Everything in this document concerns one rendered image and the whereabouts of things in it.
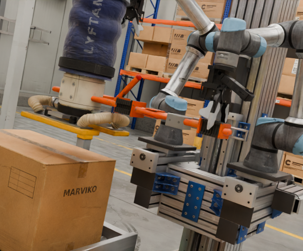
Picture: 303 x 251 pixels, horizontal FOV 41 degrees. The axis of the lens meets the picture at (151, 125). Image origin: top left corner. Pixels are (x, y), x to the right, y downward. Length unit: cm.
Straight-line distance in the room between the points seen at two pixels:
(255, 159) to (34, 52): 1109
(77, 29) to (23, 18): 317
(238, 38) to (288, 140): 56
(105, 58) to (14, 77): 321
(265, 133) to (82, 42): 84
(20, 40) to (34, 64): 785
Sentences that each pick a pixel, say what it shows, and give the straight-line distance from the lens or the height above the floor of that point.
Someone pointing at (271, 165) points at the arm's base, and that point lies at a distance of 180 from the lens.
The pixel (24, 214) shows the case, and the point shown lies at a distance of 161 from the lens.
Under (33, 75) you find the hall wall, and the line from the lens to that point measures 1259.
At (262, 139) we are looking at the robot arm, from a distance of 178.
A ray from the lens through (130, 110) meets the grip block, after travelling 145.
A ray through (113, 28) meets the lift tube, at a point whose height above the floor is 148.
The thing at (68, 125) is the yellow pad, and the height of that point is 110.
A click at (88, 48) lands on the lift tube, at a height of 139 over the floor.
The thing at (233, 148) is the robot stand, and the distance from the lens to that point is 200.
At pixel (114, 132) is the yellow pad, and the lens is 160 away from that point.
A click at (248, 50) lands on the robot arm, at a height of 148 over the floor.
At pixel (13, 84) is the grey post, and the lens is 473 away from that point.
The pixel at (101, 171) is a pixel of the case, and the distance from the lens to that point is 173.
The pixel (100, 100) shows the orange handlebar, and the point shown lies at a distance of 155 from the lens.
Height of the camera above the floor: 129
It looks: 5 degrees down
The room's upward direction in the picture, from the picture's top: 12 degrees clockwise
